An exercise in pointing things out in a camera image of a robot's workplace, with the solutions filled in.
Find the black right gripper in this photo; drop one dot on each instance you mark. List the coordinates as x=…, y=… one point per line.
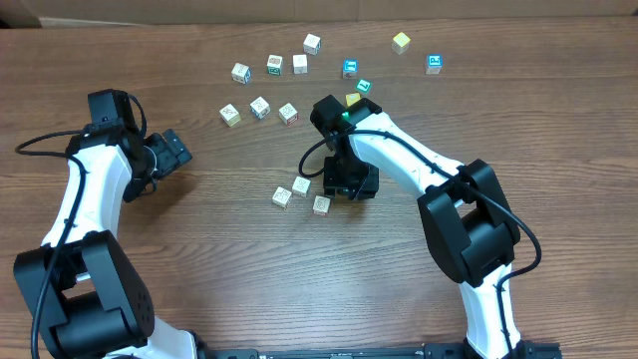
x=352, y=185

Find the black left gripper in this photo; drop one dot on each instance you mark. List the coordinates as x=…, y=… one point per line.
x=175, y=148

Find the red elephant wooden block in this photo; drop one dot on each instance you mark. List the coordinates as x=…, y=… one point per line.
x=301, y=186

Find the yellow letter wooden block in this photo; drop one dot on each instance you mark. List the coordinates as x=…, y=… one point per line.
x=230, y=115

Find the yellow top wooden block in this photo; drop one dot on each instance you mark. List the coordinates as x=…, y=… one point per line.
x=353, y=98

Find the red edged bee block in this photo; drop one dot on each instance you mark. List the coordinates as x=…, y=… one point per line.
x=288, y=114

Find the white pretzel wooden block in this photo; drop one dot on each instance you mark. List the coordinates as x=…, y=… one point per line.
x=321, y=205

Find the white block near arm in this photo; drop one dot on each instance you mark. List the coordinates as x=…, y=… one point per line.
x=260, y=108

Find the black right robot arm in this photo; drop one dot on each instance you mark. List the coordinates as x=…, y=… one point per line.
x=467, y=222

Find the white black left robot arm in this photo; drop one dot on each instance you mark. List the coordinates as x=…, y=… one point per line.
x=85, y=296

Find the green top wooden block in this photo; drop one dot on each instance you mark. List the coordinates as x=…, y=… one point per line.
x=364, y=87

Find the blue top wooden block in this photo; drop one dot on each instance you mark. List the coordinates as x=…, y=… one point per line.
x=350, y=69

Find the white blue wooden block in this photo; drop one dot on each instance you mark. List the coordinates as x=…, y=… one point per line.
x=241, y=73

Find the plain white wooden block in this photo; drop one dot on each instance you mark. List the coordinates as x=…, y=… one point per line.
x=300, y=64

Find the green red wooden block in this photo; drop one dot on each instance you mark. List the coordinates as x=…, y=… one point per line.
x=274, y=65

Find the white block dark edge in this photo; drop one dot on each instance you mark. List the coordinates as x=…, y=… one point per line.
x=312, y=44

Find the far yellow wooden block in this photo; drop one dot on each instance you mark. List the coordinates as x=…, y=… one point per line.
x=401, y=43

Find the far blue wooden block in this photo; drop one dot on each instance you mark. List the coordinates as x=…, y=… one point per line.
x=434, y=64

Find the cardboard backdrop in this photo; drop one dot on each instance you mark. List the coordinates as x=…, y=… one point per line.
x=69, y=13

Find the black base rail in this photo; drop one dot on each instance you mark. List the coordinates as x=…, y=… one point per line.
x=525, y=349

